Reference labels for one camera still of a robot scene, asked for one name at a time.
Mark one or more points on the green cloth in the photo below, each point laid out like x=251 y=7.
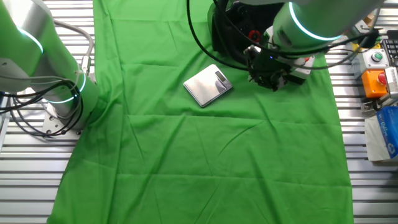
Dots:
x=217 y=155

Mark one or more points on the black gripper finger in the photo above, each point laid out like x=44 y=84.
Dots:
x=280 y=82
x=260 y=80

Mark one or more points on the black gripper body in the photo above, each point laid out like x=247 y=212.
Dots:
x=267 y=65

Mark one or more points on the silver ribbed camera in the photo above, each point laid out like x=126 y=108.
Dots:
x=392 y=82

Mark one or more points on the orange box red button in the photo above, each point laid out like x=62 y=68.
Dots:
x=371 y=84

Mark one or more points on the black keyboard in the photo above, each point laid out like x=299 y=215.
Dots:
x=391 y=49

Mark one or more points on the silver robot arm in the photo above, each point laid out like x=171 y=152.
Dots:
x=298 y=25

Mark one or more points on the silver digital scale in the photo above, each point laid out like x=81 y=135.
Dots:
x=205 y=85

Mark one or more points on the grey box green button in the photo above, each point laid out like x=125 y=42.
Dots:
x=368 y=62

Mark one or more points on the blue tissue pack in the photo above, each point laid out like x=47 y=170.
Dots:
x=387 y=130

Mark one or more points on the wooden block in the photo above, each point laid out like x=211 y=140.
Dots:
x=370 y=20

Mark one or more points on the white box red button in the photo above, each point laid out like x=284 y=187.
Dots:
x=303 y=73

